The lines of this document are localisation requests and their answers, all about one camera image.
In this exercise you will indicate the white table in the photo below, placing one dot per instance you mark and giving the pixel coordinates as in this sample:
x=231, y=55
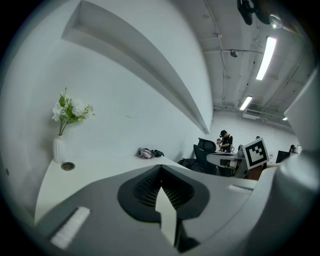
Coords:
x=75, y=180

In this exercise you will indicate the black bag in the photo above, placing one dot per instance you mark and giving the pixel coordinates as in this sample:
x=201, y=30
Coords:
x=190, y=164

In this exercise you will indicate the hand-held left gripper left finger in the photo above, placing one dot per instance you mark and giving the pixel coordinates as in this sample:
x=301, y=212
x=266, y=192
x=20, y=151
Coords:
x=105, y=220

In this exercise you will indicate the black monitor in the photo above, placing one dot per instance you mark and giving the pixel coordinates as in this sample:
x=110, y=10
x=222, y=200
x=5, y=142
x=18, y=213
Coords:
x=282, y=157

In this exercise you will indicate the white artificial flowers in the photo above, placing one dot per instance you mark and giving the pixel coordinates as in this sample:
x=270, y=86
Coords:
x=72, y=110

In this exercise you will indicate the ceiling air conditioner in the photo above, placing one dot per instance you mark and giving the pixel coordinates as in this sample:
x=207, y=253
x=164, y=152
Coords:
x=252, y=113

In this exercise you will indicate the short ceiling light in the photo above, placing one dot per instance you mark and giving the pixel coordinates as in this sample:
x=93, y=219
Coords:
x=246, y=102

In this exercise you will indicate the pink umbrella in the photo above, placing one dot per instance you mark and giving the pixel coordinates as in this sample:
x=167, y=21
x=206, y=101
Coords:
x=145, y=153

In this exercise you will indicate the white ribbed vase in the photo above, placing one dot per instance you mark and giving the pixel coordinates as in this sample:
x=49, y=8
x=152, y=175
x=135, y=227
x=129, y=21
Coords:
x=59, y=150

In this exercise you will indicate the black head-worn camera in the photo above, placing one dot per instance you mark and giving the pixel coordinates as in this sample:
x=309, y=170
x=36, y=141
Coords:
x=247, y=10

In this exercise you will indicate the round ceiling sensor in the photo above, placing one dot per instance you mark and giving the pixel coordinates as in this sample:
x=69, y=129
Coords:
x=234, y=53

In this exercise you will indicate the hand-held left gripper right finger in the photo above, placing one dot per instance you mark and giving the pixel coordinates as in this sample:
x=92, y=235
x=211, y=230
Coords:
x=215, y=200

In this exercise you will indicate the black office chair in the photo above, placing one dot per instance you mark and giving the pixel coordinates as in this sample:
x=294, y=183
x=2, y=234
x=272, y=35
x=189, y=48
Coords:
x=203, y=152

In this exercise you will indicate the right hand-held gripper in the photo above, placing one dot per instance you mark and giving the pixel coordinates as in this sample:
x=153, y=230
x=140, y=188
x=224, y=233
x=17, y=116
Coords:
x=256, y=152

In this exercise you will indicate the long ceiling light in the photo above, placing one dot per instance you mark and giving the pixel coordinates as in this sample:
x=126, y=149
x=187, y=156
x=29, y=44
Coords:
x=266, y=57

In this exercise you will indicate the black fabric pouch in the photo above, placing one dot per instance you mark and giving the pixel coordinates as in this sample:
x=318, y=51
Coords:
x=158, y=153

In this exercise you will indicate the grey office desk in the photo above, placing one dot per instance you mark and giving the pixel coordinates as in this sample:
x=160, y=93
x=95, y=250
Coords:
x=222, y=157

